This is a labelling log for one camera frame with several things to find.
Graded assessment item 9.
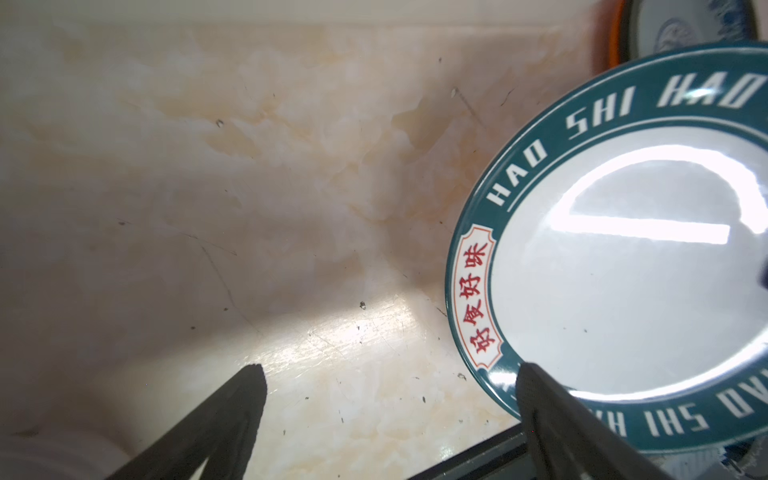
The white green-rimmed plate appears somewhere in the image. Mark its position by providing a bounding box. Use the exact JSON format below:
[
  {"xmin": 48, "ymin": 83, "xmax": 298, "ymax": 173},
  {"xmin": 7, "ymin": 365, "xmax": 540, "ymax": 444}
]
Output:
[{"xmin": 445, "ymin": 42, "xmax": 767, "ymax": 454}]

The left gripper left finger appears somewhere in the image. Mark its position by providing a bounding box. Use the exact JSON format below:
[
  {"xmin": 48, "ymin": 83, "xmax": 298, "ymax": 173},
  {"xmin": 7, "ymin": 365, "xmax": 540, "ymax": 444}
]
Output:
[{"xmin": 110, "ymin": 364, "xmax": 267, "ymax": 479}]

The teal floral small plate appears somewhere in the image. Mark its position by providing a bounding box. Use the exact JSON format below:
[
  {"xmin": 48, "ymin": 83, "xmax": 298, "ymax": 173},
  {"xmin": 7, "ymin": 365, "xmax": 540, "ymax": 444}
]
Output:
[{"xmin": 607, "ymin": 0, "xmax": 760, "ymax": 68}]

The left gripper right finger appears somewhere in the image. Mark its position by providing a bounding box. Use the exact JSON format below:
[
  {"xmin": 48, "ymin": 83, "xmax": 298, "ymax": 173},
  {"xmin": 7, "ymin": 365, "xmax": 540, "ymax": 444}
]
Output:
[{"xmin": 516, "ymin": 363, "xmax": 670, "ymax": 479}]

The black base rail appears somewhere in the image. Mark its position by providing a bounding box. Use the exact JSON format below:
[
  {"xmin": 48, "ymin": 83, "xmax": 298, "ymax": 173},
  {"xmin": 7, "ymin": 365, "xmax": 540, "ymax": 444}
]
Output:
[{"xmin": 412, "ymin": 424, "xmax": 537, "ymax": 480}]

